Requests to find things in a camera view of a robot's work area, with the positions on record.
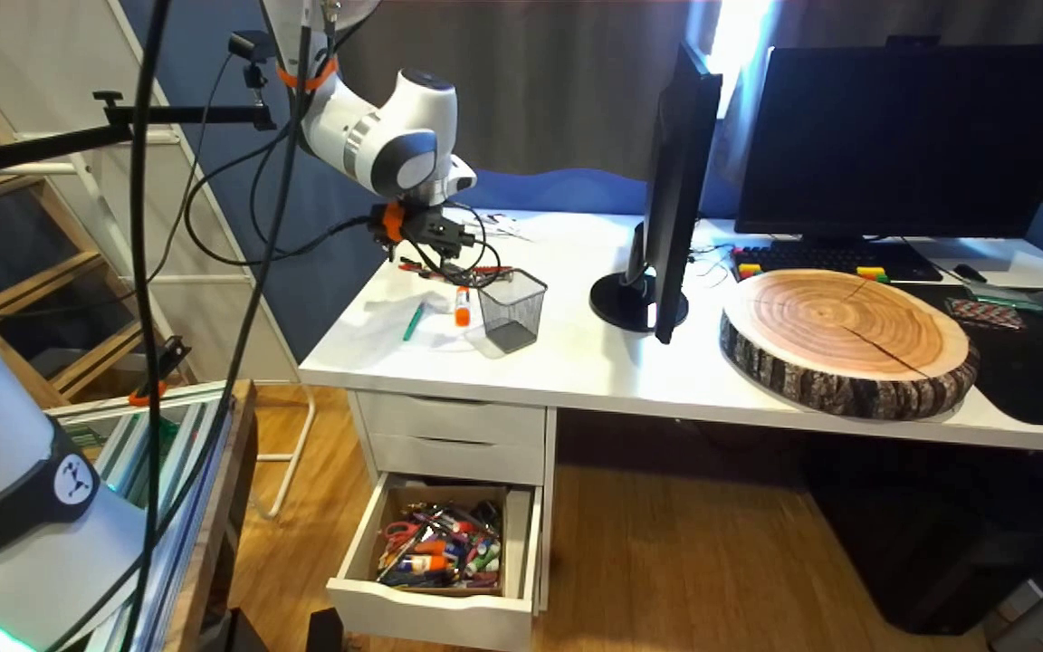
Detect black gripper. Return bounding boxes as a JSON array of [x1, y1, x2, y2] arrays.
[[372, 204, 474, 257]]

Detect orange capped glue stick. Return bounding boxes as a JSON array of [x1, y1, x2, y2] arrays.
[[453, 288, 474, 331]]

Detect green pen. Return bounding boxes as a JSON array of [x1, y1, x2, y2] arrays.
[[402, 301, 429, 342]]

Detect grey mesh pen basket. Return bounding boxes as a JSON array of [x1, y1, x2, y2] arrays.
[[477, 267, 549, 353]]

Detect grey robot base with logo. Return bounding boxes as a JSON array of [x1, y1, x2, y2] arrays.
[[0, 363, 145, 652]]

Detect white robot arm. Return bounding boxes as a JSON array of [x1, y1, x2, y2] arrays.
[[301, 68, 477, 257]]

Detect grey curtain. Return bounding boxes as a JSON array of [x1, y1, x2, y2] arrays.
[[345, 0, 1043, 214]]

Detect closed white upper drawer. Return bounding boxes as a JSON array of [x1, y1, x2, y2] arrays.
[[353, 393, 551, 488]]

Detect small black monitor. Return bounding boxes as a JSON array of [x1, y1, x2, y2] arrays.
[[591, 43, 722, 342]]

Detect white desk drawer unit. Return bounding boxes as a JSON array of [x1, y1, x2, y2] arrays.
[[345, 387, 563, 621]]

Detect pile of pens in drawer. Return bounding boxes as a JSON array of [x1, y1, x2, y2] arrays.
[[372, 503, 505, 594]]

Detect open white drawer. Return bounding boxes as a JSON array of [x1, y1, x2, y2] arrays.
[[328, 475, 544, 652]]

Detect black keyboard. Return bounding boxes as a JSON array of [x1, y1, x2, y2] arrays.
[[732, 238, 937, 278]]

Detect wooden ladder shelf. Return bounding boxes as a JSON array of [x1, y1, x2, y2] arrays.
[[0, 111, 142, 406]]

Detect round wood slice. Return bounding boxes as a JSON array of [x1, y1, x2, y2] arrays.
[[722, 267, 978, 422]]

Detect large black monitor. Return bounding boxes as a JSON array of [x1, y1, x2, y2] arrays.
[[734, 43, 1043, 238]]

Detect black hanging robot cable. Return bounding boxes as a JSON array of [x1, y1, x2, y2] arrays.
[[43, 0, 320, 652]]

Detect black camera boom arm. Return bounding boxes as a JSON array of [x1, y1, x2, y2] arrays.
[[0, 90, 275, 171]]

